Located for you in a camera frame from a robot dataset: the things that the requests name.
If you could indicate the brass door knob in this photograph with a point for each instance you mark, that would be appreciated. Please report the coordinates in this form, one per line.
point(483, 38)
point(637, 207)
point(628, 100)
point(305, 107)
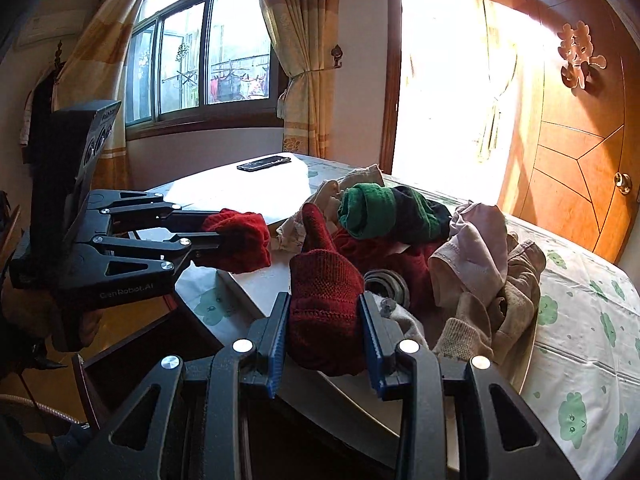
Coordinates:
point(623, 183)

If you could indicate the white green-print tablecloth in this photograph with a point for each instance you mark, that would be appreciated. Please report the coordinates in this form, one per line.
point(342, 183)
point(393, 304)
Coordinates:
point(575, 360)

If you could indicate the white air conditioner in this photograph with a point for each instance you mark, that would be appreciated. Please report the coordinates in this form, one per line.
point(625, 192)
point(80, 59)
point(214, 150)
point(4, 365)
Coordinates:
point(50, 30)

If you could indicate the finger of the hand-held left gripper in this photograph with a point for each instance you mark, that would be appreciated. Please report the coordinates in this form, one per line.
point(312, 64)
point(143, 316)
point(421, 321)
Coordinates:
point(150, 215)
point(150, 255)

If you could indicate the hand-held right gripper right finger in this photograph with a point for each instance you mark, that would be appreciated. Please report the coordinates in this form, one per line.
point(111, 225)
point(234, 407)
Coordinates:
point(372, 350)

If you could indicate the wooden door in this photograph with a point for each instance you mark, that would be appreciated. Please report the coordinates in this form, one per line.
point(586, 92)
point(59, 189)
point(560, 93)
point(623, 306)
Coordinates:
point(575, 160)

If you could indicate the sliding glass window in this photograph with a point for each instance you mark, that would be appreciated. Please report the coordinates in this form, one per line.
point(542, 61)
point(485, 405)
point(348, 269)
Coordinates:
point(200, 50)

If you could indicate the beige sock pair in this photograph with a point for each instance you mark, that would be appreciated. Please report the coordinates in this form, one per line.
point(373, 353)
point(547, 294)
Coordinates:
point(525, 280)

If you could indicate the narrow yellow curtain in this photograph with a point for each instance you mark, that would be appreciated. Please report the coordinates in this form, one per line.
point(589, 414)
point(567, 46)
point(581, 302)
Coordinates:
point(495, 100)

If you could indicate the dark red knit glove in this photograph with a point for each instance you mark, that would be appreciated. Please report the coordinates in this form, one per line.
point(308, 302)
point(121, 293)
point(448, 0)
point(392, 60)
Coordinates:
point(240, 240)
point(325, 300)

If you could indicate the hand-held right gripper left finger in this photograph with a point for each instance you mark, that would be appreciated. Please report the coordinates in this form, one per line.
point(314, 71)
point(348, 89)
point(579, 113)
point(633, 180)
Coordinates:
point(275, 360)

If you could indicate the green and navy underwear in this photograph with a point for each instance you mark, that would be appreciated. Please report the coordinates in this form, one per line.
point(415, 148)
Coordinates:
point(390, 212)

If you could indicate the coat rack with clothes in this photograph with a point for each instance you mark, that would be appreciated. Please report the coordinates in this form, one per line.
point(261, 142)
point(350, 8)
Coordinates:
point(42, 105)

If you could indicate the curtain tieback hook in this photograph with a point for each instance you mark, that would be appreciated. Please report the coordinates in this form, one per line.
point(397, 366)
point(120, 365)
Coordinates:
point(337, 55)

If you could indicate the shallow cardboard box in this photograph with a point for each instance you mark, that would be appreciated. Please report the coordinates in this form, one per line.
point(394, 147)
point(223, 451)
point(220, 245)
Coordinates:
point(265, 280)

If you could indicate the pink sock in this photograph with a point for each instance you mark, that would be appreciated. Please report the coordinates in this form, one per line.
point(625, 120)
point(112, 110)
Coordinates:
point(475, 250)

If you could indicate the gold door ornament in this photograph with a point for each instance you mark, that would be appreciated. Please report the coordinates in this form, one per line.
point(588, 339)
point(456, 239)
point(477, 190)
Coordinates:
point(580, 55)

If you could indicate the black phone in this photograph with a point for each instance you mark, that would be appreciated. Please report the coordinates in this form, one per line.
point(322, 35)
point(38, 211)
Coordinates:
point(264, 164)

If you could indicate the person's left hand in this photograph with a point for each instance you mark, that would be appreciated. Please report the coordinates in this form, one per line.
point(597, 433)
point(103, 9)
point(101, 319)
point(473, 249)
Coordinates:
point(27, 312)

